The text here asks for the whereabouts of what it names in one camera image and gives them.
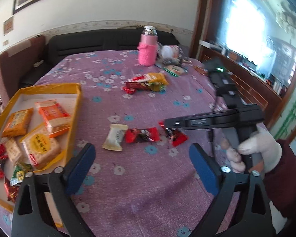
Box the green yellow pea pack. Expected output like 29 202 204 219
10 162 33 186

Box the salted egg yolk cracker pack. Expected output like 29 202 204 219
20 124 65 172

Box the red dark candy pack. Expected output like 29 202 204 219
158 121 188 147

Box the orange cheese biscuit pack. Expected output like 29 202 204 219
1 108 34 137

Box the orange chicken cracker pack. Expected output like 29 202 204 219
36 100 71 137

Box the green pea snack pack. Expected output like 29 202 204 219
147 83 167 92

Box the yellow cheese sandwich cracker pack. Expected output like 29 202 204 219
147 72 168 86

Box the dark red sleeve forearm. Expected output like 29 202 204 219
264 140 296 219

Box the white gloved right hand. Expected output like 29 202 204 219
220 126 282 173

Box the brown wrapped snack bar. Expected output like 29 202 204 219
194 66 208 76

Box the clear cracker pack in tray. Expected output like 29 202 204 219
2 137 23 166

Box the yellow cardboard box tray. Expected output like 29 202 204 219
0 83 82 232

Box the round biscuit green pack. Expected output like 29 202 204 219
163 65 188 77

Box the bag of dark seeds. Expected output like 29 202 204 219
162 58 182 66

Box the beige small snack pack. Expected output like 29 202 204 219
102 124 128 151

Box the purple floral tablecloth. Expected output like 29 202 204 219
0 49 270 237

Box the white lidded cup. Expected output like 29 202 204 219
160 45 180 59

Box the small red dark candy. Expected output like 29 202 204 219
125 127 160 143

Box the red white sachet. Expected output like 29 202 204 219
128 74 151 82

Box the red golden crown snack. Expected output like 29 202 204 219
122 82 149 94

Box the pink thermos with knit sleeve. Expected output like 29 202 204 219
137 26 158 66

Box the maroon armchair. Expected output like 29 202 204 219
0 35 45 106

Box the black sofa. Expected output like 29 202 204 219
47 28 181 65

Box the small wall plaque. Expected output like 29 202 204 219
4 16 14 35

